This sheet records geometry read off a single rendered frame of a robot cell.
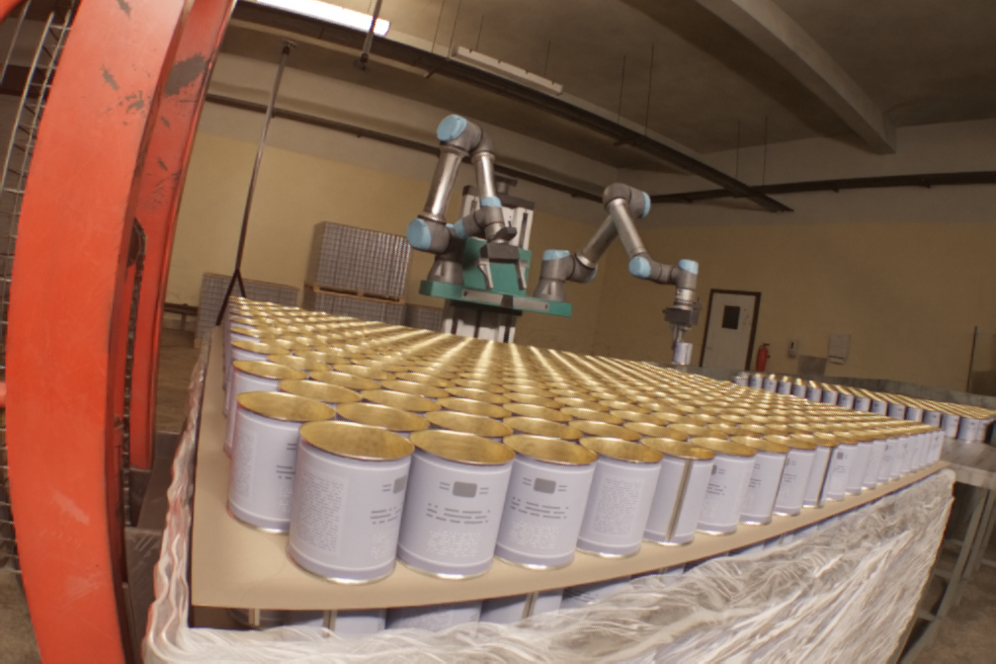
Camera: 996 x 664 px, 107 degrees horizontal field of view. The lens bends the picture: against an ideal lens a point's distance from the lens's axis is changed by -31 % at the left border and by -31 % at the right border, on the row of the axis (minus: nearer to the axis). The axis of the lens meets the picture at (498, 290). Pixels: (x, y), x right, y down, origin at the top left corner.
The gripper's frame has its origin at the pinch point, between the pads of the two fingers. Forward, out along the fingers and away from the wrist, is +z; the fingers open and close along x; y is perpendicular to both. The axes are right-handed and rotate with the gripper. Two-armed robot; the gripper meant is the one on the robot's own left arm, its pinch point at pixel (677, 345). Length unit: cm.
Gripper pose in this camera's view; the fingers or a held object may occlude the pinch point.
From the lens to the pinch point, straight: 200.3
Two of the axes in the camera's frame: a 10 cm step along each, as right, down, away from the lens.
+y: -8.6, -1.5, -4.9
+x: 4.8, 0.6, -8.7
